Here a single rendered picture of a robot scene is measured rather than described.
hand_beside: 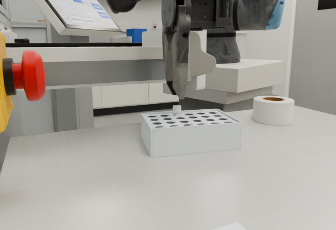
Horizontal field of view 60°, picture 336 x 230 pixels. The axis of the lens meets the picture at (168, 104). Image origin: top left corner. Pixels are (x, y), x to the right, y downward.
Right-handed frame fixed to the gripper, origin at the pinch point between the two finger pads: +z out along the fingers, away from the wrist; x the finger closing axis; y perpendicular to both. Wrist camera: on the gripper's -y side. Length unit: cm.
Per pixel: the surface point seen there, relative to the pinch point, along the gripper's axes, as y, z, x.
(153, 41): 2.5, -6.8, 27.8
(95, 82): -10.9, -0.5, 5.8
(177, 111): 0.6, 3.4, -0.6
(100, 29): -8, -13, 115
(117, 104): 12, 70, 321
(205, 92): 22.2, 8.7, 43.8
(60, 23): -24, -14, 92
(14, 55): -21.6, -4.8, 4.1
